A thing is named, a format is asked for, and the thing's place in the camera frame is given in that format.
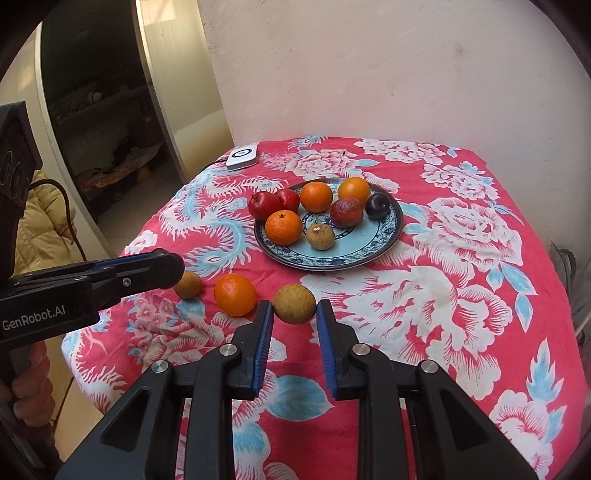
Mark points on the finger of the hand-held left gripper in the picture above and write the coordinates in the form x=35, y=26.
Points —
x=157, y=270
x=120, y=264

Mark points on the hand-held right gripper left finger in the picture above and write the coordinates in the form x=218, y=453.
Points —
x=263, y=337

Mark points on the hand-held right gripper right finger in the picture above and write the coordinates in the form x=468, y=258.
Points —
x=327, y=337

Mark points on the orange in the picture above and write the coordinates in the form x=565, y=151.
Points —
x=354, y=189
x=316, y=197
x=235, y=294

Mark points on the blue patterned ceramic plate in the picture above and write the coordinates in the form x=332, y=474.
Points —
x=364, y=244

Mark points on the bumpy tangerine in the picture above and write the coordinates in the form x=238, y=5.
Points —
x=282, y=227

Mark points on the large red apple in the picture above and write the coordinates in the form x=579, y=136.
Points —
x=263, y=205

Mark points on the mottled red fruit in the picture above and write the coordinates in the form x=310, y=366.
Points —
x=346, y=212

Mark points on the small red apple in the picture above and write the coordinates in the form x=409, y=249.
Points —
x=288, y=199

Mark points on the dark purple plum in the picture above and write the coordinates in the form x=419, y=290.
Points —
x=378, y=205

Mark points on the person's left hand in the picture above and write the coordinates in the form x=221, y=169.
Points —
x=32, y=392

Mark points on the person's yellow jacket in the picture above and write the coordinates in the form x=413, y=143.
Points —
x=44, y=221

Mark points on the small yellow container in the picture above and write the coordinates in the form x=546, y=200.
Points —
x=145, y=174

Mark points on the round tray of clutter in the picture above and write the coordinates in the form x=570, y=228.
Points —
x=117, y=166

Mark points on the red floral tablecloth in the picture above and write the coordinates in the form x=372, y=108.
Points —
x=452, y=295

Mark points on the white rectangular device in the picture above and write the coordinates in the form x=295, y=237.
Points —
x=242, y=157

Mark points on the cream door frame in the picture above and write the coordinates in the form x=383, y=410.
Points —
x=157, y=69

